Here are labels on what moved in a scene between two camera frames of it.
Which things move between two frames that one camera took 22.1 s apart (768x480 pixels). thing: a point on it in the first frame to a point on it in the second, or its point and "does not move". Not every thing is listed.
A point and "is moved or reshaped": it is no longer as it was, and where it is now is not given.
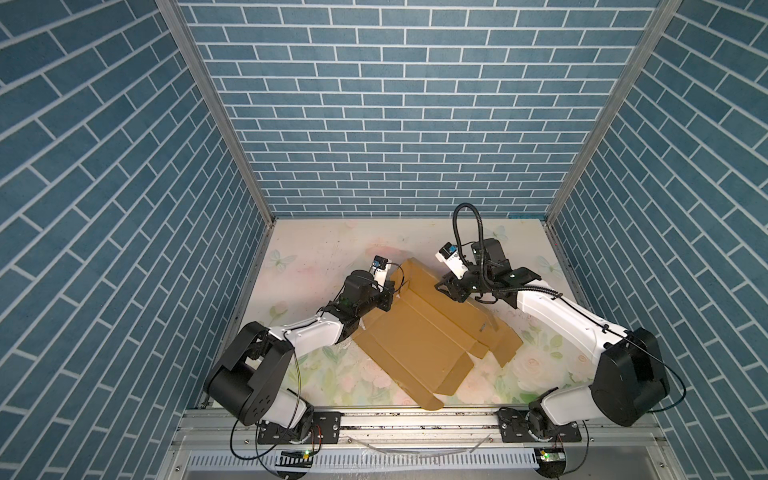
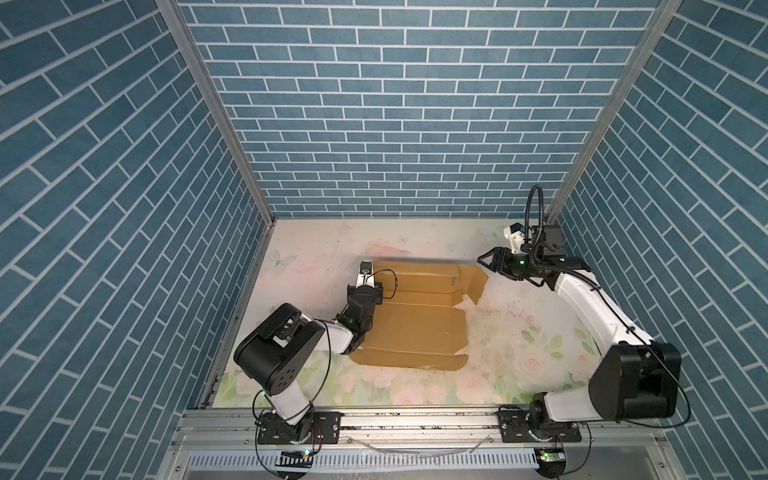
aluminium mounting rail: (202, 428) does not move
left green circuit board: (295, 459) does not move
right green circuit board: (547, 455) does not move
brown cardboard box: (427, 335) is moved or reshaped
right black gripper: (453, 289) to (499, 261)
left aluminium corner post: (191, 50) does not move
